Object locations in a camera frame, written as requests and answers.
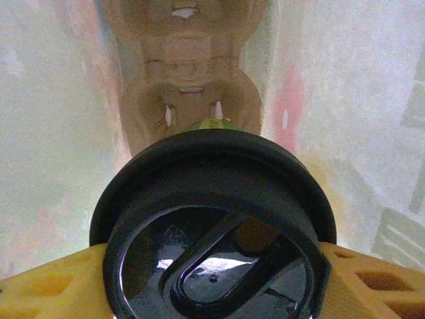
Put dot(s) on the brown pulp cup carrier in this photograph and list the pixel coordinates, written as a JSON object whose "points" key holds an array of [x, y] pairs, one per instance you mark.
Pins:
{"points": [[189, 50]]}

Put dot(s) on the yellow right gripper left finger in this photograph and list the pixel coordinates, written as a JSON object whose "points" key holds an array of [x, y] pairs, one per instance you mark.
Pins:
{"points": [[50, 292]]}

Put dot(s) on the black plastic cup lid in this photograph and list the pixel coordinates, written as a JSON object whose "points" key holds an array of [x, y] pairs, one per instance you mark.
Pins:
{"points": [[212, 186]]}

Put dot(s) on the white green printed paper bag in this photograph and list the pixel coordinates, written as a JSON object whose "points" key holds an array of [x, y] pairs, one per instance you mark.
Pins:
{"points": [[50, 133]]}

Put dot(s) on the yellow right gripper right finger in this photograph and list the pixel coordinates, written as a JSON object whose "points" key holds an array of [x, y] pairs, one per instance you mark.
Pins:
{"points": [[375, 292]]}

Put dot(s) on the green paper coffee cup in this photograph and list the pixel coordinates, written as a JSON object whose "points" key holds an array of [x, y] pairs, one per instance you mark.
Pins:
{"points": [[212, 124]]}

